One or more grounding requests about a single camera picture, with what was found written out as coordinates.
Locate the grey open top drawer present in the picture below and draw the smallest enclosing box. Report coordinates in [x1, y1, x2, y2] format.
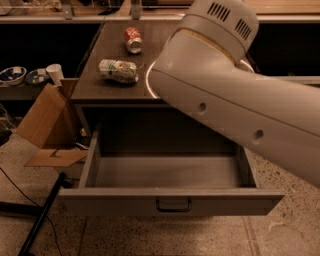
[60, 130, 284, 216]

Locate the black drawer handle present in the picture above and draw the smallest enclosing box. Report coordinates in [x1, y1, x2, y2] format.
[156, 199, 192, 213]

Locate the crushed green white can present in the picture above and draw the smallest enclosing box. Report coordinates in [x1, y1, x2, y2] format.
[99, 59, 138, 84]

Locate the black floor cable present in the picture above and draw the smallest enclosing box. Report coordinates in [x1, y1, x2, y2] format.
[0, 165, 64, 256]

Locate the grey cabinet counter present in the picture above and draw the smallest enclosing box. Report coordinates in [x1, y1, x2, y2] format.
[70, 19, 270, 141]

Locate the small blue dish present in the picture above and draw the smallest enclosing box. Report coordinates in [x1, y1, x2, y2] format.
[25, 68, 50, 85]

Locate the red soda can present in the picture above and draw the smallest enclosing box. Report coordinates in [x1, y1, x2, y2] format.
[124, 27, 143, 54]

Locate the brown cardboard box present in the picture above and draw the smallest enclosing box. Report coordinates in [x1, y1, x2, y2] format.
[16, 84, 87, 167]

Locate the black metal stand leg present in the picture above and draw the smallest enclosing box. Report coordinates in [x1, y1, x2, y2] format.
[0, 173, 69, 256]

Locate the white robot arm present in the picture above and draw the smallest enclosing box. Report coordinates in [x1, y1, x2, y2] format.
[148, 0, 320, 186]

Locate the blue white bowl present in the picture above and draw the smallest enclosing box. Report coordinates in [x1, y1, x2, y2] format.
[0, 66, 27, 86]

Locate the white paper cup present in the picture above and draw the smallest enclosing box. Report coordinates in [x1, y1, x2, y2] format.
[46, 64, 64, 85]

